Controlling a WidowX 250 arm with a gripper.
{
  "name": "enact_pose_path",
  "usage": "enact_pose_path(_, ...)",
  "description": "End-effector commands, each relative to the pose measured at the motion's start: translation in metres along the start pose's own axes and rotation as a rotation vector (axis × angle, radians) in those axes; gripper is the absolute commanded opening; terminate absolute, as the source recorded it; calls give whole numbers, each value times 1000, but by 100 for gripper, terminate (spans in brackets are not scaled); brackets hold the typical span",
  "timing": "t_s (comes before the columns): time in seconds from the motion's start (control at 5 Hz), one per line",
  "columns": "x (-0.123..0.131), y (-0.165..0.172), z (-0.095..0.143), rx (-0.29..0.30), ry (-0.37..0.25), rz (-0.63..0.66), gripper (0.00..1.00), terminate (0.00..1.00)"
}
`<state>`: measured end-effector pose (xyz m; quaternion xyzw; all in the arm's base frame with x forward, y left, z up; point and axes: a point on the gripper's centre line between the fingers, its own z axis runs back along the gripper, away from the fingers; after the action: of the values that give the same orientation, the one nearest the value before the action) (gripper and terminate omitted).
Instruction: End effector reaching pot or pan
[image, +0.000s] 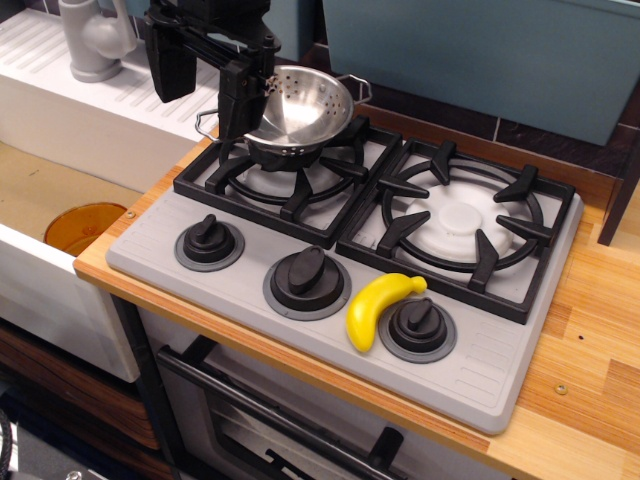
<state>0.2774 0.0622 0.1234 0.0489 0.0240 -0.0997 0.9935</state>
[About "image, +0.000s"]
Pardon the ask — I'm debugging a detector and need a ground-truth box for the grey toy stove top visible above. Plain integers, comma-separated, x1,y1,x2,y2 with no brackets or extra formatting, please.
104,124,585,436

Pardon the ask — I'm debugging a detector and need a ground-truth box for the dark wooden post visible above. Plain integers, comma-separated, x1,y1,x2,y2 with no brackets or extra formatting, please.
596,89,640,247

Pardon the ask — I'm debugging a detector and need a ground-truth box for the stainless steel colander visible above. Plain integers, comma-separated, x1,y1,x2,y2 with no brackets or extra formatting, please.
194,64,372,174

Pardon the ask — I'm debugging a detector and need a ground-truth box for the black stove knob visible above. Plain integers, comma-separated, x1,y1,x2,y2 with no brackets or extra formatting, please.
263,245,352,322
174,214,245,273
377,298,457,364

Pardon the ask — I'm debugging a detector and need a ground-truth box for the black braided cable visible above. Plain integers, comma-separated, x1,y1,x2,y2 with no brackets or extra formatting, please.
0,422,14,476

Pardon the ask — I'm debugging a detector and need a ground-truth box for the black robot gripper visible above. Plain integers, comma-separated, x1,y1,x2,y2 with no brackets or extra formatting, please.
145,1,280,141

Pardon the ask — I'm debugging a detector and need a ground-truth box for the yellow toy banana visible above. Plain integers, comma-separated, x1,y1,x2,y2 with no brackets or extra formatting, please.
346,273,427,352

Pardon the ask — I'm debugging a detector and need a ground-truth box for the black right stove knob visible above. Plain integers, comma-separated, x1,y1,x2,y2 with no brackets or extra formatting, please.
377,298,457,364

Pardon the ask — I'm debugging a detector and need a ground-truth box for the black left burner grate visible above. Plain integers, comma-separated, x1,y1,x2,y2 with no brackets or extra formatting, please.
174,116,402,249

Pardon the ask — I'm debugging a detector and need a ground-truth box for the teal range hood box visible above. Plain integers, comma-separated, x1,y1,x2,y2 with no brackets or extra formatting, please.
265,1,639,145

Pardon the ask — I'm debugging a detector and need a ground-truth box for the wooden shelf drawer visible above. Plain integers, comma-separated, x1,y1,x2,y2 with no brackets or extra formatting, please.
1,321,173,479

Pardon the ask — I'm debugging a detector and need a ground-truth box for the orange plastic plate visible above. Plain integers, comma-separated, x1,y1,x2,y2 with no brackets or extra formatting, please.
44,202,127,257

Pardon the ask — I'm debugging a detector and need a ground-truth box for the black middle stove knob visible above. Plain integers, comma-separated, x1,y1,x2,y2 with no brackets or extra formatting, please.
263,245,352,322

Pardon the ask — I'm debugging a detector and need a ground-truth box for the grey toy faucet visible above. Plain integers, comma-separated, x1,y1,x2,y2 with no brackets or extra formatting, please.
59,0,137,83

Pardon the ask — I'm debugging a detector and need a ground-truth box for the black right burner grate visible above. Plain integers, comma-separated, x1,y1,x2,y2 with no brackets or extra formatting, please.
336,139,583,324

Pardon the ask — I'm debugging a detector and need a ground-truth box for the black left stove knob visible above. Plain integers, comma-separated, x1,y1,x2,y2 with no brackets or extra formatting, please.
174,214,245,273

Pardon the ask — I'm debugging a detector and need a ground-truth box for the toy oven door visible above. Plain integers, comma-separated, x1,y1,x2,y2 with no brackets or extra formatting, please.
140,310,504,479

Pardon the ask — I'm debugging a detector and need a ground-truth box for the black burner grate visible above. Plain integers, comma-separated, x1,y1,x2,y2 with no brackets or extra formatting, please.
336,139,583,324
174,116,402,249

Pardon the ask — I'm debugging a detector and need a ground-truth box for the white toy sink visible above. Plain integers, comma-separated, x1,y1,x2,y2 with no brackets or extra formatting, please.
1,9,218,383

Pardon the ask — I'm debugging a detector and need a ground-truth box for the black oven door handle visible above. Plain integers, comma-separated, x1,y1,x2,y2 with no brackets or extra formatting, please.
157,336,404,479

